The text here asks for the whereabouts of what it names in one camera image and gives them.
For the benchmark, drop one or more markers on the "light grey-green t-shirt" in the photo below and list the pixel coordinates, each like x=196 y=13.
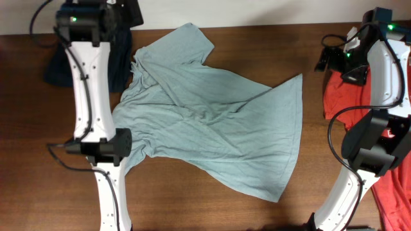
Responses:
x=243 y=133

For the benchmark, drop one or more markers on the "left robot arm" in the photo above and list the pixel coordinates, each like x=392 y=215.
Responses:
x=86 y=30

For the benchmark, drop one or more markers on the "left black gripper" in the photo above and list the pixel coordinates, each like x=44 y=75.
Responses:
x=132 y=16

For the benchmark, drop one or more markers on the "folded navy blue garment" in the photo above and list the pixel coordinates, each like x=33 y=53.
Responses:
x=58 y=72

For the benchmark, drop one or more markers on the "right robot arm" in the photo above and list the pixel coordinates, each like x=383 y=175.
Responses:
x=377 y=54

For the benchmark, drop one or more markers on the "red printed t-shirt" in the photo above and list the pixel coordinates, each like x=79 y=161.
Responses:
x=392 y=191

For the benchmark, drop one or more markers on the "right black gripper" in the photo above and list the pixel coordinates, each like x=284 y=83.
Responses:
x=336 y=54

